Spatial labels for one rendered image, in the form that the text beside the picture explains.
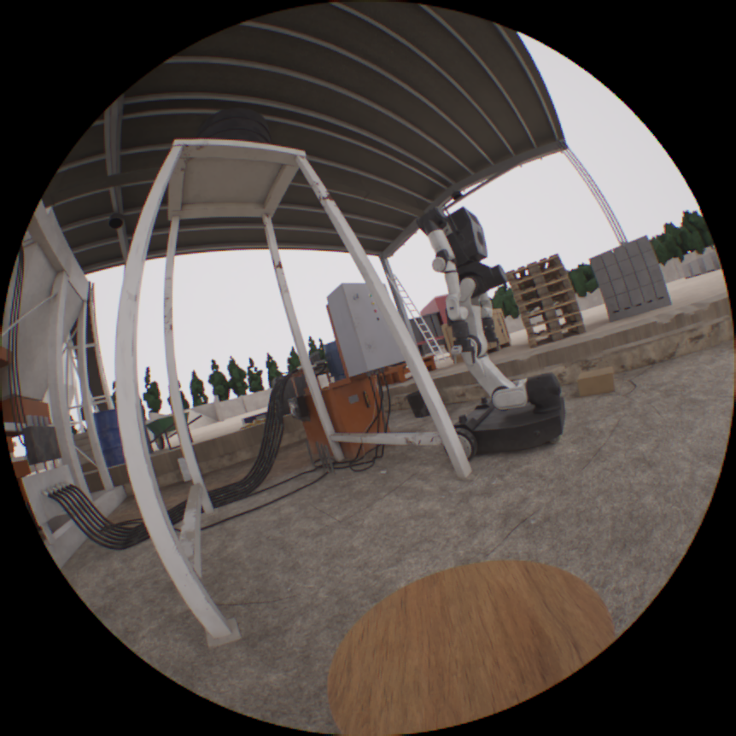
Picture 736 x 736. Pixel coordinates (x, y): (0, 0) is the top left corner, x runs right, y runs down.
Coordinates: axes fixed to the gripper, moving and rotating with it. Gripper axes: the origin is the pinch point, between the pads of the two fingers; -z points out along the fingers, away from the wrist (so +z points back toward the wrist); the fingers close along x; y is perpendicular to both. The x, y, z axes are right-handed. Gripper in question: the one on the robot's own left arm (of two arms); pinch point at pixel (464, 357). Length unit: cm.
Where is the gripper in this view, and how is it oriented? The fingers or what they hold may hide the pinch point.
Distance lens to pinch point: 129.0
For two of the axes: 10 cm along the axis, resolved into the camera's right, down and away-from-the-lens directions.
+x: -6.7, 0.2, 7.4
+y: -7.3, 2.0, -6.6
